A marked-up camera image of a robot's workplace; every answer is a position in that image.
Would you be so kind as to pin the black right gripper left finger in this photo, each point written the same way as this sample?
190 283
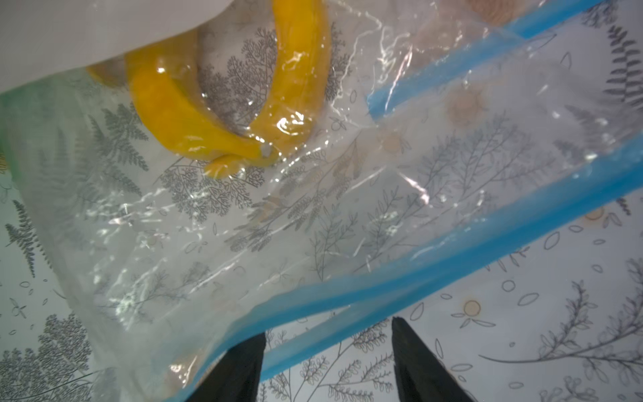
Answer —
237 376

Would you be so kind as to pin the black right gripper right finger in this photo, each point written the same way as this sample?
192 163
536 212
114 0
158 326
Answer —
419 374

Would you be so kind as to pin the clear zip-top bag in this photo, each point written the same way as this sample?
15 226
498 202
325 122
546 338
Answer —
434 124

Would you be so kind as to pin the yellow banana bunch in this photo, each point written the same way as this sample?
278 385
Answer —
261 112

